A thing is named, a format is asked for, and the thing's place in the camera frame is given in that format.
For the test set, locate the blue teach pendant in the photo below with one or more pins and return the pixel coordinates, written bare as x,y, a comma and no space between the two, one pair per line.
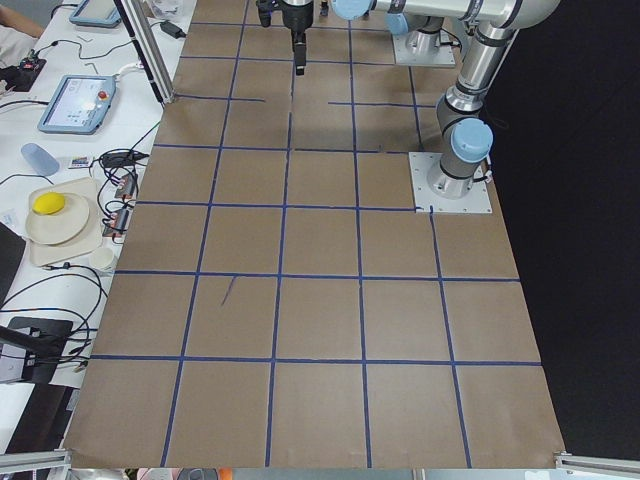
96,13
79,105

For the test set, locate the black usb hub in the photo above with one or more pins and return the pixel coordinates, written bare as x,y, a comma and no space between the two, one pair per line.
127,187
116,224

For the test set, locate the black monitor stand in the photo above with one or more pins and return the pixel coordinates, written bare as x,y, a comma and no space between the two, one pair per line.
31,349

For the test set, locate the aluminium frame post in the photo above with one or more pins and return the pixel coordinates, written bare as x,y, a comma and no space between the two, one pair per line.
140,33

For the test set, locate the beige tray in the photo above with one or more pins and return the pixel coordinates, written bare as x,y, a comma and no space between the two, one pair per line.
86,241

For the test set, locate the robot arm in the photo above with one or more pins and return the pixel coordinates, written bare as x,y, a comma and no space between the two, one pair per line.
467,139
430,25

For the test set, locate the beige plate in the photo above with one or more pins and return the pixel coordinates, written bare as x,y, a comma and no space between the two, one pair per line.
59,227

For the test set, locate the pale blue cup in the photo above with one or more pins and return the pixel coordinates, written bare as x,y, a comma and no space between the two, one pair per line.
41,161

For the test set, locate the yellow lemon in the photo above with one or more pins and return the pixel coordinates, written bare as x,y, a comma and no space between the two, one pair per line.
49,203

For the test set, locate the white paper cup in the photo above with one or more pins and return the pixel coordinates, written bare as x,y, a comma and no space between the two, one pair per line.
103,260

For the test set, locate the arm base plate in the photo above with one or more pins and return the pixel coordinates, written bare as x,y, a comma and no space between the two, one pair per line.
435,192
443,58

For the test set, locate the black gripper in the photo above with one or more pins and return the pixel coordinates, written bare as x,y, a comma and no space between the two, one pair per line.
295,16

